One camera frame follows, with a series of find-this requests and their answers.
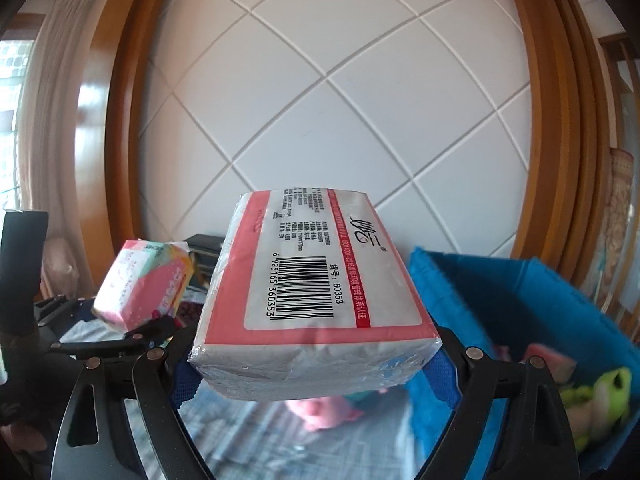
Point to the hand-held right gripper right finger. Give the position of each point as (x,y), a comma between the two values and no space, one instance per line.
(442,382)

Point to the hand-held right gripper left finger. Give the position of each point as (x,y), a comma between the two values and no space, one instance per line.
(186,385)

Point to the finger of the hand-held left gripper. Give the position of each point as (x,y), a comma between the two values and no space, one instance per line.
(65,310)
(120,340)

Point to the multicoloured tissue packet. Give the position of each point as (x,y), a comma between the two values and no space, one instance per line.
(142,285)

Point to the pink floral tissue packet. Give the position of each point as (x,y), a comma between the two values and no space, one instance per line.
(550,362)

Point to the blue plastic container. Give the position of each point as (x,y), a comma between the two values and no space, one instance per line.
(525,300)

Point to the white pink barcode tissue packet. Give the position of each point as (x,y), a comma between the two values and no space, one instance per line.
(320,285)

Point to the green frog plush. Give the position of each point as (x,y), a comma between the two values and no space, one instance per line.
(602,400)

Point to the dark red plaid pouch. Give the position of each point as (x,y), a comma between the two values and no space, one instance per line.
(187,310)

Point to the black and gold box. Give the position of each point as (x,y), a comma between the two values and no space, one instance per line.
(205,255)

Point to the pink plush toy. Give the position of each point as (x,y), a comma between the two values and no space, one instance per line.
(325,412)

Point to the white curtain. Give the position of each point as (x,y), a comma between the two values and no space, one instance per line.
(50,110)

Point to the patterned rolled cloth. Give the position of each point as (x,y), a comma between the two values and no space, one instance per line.
(615,220)

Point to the wooden rack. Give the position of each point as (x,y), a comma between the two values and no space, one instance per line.
(622,60)

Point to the wooden wall frame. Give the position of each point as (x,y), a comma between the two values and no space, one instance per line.
(545,110)

